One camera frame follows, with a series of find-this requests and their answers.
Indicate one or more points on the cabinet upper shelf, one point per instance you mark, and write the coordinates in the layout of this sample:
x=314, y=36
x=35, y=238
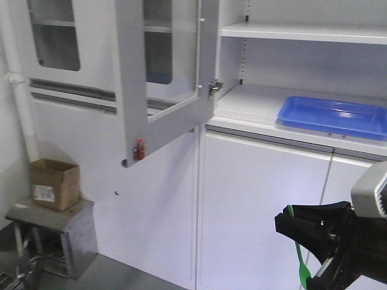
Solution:
x=317, y=33

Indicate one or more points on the grey storage cabinet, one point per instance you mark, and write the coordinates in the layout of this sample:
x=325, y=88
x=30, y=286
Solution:
x=199, y=212

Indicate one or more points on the metal door hinge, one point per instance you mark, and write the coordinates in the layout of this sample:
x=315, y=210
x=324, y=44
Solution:
x=214, y=87

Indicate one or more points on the open grey cabinet door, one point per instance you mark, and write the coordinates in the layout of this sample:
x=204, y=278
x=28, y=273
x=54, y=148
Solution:
x=164, y=57

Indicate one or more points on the blue plastic tray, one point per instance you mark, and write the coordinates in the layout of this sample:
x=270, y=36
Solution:
x=335, y=117

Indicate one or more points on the metal step stool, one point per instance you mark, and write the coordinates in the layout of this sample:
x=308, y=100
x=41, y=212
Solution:
x=60, y=242

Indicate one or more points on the small cardboard box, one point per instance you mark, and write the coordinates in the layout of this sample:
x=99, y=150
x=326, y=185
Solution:
x=55, y=184

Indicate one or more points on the left glass cabinet door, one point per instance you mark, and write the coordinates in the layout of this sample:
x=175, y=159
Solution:
x=66, y=41

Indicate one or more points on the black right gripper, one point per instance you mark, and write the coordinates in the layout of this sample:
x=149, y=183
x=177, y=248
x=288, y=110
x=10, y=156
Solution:
x=355, y=246

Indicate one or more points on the green plastic spoon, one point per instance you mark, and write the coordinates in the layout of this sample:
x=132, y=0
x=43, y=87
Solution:
x=304, y=272

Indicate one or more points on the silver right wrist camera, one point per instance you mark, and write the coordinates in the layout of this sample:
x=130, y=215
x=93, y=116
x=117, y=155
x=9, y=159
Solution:
x=369, y=193

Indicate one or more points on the white wall pipe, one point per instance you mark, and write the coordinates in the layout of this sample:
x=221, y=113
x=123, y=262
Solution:
x=16, y=78

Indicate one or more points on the red door latch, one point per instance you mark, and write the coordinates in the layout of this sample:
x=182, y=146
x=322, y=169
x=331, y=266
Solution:
x=139, y=151

